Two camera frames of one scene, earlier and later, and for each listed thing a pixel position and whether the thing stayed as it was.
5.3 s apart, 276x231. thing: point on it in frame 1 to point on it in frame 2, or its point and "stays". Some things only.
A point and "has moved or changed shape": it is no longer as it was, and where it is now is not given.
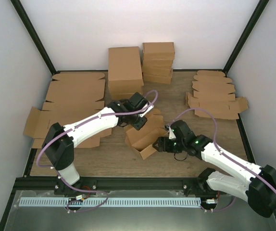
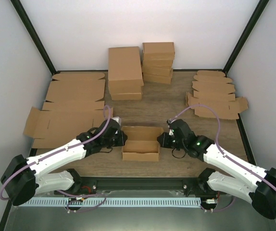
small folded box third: (156, 70) stays
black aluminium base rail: (191, 186) stays
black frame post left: (34, 34) stays
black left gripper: (137, 126) to (122, 140)
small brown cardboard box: (142, 140) has moved or changed shape
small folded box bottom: (157, 79) stays
